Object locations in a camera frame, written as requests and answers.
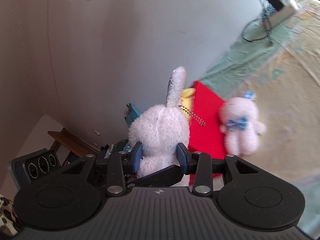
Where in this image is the red cardboard box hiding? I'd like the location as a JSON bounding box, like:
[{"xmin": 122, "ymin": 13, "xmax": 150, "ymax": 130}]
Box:
[{"xmin": 187, "ymin": 80, "xmax": 228, "ymax": 186}]

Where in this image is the pink bunny blue bow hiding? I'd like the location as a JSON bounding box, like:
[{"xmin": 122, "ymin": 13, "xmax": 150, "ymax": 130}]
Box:
[{"xmin": 219, "ymin": 90, "xmax": 266, "ymax": 156}]

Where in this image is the yellow tiger plush toy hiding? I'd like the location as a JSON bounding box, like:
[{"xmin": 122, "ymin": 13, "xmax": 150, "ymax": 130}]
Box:
[{"xmin": 181, "ymin": 88, "xmax": 196, "ymax": 121}]

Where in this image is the wooden stool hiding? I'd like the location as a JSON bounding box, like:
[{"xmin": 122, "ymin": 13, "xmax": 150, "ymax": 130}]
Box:
[{"xmin": 47, "ymin": 128, "xmax": 100, "ymax": 166}]

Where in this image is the green yellow bed sheet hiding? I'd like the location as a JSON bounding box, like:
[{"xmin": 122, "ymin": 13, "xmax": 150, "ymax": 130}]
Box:
[{"xmin": 201, "ymin": 0, "xmax": 319, "ymax": 238}]

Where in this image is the white power strip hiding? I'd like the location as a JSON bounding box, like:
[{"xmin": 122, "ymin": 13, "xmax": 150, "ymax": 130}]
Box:
[{"xmin": 260, "ymin": 0, "xmax": 299, "ymax": 29}]

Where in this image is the black charger cable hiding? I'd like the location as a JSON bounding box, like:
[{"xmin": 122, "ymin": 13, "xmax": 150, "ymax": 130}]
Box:
[{"xmin": 241, "ymin": 0, "xmax": 276, "ymax": 46}]

